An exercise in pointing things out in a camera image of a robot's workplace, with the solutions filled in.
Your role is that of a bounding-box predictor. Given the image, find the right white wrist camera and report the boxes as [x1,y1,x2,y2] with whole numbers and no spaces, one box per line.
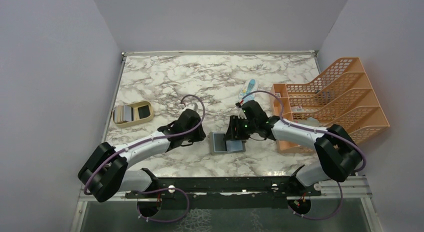
[237,107,247,120]

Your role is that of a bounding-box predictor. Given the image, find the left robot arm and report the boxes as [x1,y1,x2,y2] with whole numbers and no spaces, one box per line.
[77,108,206,203]

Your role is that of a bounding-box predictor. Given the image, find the taupe leather card holder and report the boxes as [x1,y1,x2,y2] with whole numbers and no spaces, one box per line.
[208,132,246,155]

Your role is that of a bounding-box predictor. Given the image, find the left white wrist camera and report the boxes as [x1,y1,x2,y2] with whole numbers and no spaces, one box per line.
[182,102,199,112]

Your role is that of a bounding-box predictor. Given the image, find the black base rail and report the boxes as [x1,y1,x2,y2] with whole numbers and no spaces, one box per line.
[125,176,322,210]

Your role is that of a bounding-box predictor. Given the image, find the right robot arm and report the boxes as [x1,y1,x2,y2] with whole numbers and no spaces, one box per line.
[223,100,365,196]

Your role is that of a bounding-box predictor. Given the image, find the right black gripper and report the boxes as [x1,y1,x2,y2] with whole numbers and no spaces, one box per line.
[223,115,258,141]

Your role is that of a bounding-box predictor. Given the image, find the beige card tray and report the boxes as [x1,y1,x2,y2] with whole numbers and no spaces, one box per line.
[111,100,154,128]

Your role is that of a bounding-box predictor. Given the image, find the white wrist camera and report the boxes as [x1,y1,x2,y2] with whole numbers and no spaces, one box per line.
[182,102,199,112]
[237,107,247,120]

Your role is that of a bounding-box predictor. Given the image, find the red white small box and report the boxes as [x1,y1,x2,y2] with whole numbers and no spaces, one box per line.
[290,105,305,113]

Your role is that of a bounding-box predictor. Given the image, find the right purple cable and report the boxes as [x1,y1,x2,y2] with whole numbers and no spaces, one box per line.
[235,90,368,221]

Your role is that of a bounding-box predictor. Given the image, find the orange plastic file organizer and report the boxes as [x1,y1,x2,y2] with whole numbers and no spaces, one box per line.
[270,57,390,144]

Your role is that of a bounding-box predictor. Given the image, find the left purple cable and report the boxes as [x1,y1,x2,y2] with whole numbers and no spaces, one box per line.
[82,94,206,223]

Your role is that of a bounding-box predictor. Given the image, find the purple cable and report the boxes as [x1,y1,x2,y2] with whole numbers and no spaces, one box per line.
[82,94,206,223]
[235,90,368,221]

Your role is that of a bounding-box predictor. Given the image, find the stack of cards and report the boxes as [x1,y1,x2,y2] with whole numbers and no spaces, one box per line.
[113,104,134,124]

